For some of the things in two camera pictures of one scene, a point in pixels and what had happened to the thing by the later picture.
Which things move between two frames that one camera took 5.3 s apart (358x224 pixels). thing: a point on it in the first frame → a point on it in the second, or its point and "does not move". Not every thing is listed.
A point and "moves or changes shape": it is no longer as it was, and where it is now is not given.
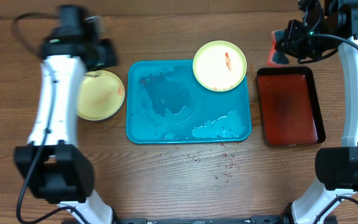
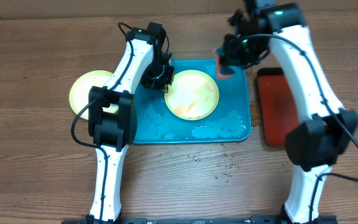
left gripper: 112,60 → 163,85
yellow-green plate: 101,94 does not move
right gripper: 286,42 → 229,58
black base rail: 255,219 does not move
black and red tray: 291,111 does not move
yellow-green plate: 219,66 → 193,95
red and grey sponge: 276,57 moves or changes shape
